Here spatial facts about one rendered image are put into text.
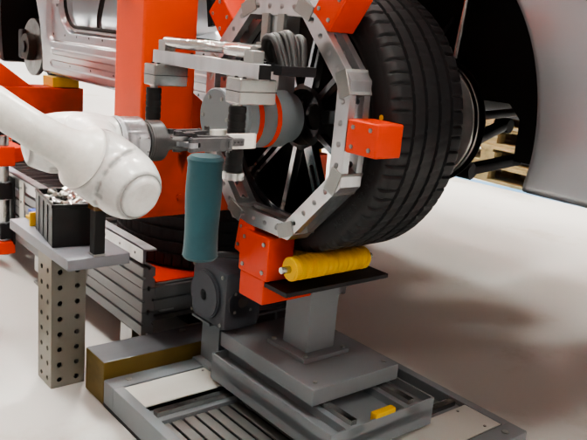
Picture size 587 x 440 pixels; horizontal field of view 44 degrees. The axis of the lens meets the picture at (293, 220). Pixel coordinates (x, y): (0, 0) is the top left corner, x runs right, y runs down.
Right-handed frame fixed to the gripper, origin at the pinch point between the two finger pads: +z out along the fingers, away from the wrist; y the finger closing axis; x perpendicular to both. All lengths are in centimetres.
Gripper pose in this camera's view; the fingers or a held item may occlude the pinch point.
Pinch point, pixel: (234, 139)
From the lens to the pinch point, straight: 145.0
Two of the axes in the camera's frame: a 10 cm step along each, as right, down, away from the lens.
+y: 6.3, 2.4, -7.4
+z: 7.7, -0.9, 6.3
